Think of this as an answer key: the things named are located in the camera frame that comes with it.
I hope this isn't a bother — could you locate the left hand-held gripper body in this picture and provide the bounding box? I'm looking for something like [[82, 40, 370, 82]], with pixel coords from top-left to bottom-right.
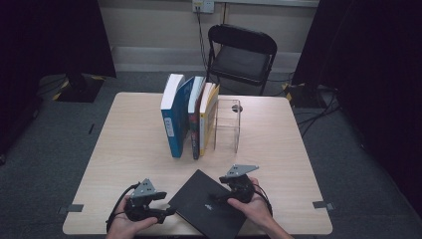
[[123, 178, 158, 223]]

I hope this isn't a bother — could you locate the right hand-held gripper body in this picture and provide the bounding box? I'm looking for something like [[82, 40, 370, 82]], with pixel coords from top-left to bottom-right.
[[218, 163, 260, 204]]

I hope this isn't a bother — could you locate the black book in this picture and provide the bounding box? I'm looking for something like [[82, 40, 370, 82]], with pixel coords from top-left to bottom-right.
[[167, 168, 248, 239]]

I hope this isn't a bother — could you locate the clear acrylic book rack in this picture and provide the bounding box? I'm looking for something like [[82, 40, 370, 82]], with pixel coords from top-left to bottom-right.
[[212, 99, 242, 154]]

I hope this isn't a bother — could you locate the yellow book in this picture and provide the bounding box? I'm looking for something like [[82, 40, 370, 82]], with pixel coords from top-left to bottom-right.
[[198, 82, 221, 157]]

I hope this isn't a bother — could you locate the red illustrated book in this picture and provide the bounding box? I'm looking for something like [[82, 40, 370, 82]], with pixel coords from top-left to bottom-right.
[[187, 76, 207, 160]]

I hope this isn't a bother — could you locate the blue book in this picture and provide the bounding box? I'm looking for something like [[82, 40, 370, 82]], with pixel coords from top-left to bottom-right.
[[160, 73, 196, 158]]

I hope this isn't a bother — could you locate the person's left hand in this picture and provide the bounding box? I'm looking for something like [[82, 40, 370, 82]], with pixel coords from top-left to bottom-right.
[[105, 195, 159, 239]]

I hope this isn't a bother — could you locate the person's right hand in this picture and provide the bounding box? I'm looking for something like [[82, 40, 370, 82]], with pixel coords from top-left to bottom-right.
[[227, 177, 274, 231]]

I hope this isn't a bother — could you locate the grey tape piece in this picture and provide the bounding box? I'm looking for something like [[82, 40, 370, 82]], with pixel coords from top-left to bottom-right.
[[58, 203, 85, 215], [313, 200, 335, 212]]

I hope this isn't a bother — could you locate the black stand base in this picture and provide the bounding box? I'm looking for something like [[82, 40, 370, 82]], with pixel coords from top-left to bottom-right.
[[283, 83, 329, 109], [52, 73, 106, 104]]

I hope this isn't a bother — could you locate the black folding chair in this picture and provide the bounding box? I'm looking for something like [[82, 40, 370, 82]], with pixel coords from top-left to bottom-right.
[[204, 23, 278, 97]]

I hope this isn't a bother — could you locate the black curtain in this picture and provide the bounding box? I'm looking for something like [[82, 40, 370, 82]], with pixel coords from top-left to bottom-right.
[[292, 0, 422, 220], [0, 0, 117, 157]]

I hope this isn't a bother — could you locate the left hand-held gripper cable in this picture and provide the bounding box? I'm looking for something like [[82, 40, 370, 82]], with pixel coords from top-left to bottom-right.
[[105, 181, 142, 233]]

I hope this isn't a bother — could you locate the hand-held gripper cable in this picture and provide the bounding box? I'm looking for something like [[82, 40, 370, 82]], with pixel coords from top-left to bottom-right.
[[253, 183, 274, 217], [105, 181, 142, 233]]

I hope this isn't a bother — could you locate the right hand-held gripper cable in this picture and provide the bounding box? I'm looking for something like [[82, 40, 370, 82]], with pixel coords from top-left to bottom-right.
[[253, 183, 274, 217]]

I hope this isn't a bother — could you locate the black floor cable bundle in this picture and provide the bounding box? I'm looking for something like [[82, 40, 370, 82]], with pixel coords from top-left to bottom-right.
[[297, 89, 341, 138]]

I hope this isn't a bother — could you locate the black socket cable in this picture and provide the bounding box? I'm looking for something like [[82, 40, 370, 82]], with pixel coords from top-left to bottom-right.
[[196, 11, 213, 81]]

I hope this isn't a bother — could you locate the white wall socket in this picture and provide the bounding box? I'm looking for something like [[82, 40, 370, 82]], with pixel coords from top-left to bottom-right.
[[192, 0, 216, 14]]

